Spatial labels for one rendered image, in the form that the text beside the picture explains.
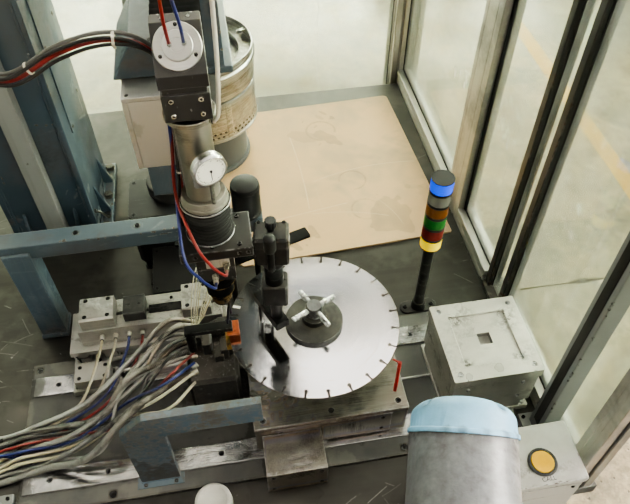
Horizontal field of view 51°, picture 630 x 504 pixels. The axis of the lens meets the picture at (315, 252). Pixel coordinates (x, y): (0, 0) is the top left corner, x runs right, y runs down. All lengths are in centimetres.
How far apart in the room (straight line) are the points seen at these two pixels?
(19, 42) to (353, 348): 87
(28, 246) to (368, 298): 67
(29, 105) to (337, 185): 80
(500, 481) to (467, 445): 4
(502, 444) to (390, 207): 114
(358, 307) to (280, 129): 84
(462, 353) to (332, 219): 57
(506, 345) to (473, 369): 9
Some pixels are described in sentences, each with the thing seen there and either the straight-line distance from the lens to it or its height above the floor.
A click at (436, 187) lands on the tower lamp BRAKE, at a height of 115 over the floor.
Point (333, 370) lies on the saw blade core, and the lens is 122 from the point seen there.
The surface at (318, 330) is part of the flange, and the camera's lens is 125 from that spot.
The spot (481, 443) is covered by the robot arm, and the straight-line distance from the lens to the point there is 69.
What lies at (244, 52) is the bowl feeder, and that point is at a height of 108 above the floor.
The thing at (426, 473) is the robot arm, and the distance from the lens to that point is 69.
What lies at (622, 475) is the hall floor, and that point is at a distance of 236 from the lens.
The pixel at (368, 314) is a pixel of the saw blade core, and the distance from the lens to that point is 129.
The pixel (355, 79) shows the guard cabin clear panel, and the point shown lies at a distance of 223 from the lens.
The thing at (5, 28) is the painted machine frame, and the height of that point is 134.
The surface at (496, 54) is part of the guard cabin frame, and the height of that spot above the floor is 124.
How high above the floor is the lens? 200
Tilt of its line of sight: 49 degrees down
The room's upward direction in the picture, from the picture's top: straight up
